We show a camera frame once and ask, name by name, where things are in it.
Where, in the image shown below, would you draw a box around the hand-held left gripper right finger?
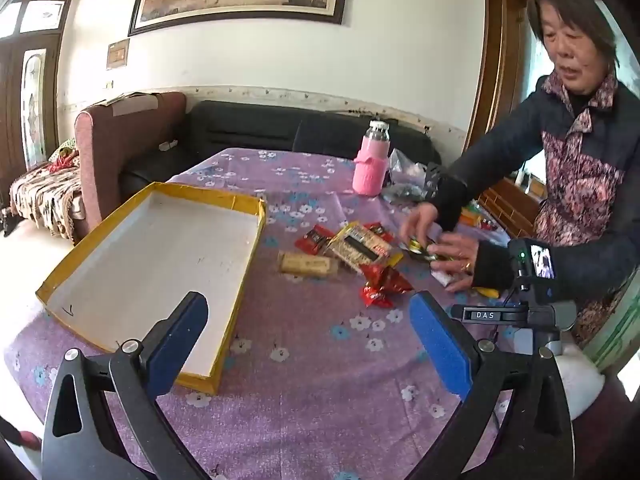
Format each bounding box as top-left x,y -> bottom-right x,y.
405,290 -> 576,480

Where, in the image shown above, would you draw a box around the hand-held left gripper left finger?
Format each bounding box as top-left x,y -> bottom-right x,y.
41,290 -> 211,480

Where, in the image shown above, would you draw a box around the large red packet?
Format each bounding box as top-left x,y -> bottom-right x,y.
359,261 -> 415,309

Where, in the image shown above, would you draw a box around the yellow cardboard box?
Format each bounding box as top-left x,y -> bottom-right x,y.
35,181 -> 268,395

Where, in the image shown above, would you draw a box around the striped yellow-ended snack packet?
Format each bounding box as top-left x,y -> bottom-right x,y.
324,221 -> 403,275

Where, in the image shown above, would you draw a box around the beige cracker packet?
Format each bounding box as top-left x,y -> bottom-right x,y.
277,251 -> 341,278

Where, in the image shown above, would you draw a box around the red packet with dark label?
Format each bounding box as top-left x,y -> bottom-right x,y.
294,225 -> 336,256

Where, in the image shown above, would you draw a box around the person's right forearm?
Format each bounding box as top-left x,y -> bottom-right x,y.
572,375 -> 637,480

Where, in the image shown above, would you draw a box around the person's right hand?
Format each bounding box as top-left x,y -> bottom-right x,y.
556,345 -> 607,422

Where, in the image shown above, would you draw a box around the green white sack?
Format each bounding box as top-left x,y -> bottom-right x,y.
582,280 -> 640,376

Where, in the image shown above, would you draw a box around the gold green packet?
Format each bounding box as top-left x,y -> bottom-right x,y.
400,237 -> 443,263

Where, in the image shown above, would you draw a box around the orange green packets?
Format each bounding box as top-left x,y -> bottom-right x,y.
457,205 -> 506,233

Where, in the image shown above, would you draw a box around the purple floral tablecloth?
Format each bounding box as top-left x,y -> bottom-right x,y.
4,147 -> 531,480

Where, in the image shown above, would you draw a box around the dark plastic bag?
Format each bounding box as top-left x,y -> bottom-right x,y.
424,162 -> 444,202

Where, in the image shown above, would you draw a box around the clear plastic bag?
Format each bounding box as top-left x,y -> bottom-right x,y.
382,149 -> 441,204

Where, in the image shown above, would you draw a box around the pink sleeved bottle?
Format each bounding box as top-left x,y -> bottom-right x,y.
352,120 -> 392,197

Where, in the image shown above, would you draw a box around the pink armchair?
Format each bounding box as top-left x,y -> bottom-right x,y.
74,91 -> 188,246

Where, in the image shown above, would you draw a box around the patterned blanket couch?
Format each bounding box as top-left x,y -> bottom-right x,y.
9,137 -> 86,241

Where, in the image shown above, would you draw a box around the black sofa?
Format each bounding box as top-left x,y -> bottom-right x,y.
120,100 -> 443,196

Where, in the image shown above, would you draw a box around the cardboard sheet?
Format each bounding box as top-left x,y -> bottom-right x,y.
92,91 -> 161,116

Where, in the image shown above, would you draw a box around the wooden glass door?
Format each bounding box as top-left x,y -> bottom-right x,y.
0,0 -> 76,181

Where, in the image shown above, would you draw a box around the wooden door frame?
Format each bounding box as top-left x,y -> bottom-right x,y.
462,0 -> 531,153

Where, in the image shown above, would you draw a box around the wall plate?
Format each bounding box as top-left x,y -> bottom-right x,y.
106,38 -> 131,70

